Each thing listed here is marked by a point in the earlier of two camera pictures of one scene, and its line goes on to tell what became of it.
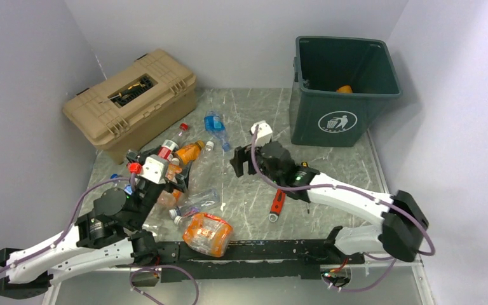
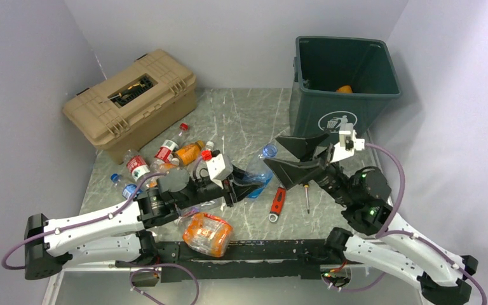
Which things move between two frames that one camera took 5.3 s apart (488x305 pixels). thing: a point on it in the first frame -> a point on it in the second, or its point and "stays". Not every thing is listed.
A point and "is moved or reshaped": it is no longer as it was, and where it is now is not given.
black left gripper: x=182 y=180 -> x=240 y=192
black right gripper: x=243 y=154 -> x=290 y=172
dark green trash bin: x=319 y=115 stays
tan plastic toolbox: x=141 y=103 stays
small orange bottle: x=345 y=89 stays
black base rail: x=251 y=259 stays
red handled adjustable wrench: x=277 y=204 stays
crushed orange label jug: x=208 y=234 stays
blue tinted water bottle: x=214 y=123 is moved or reshaped
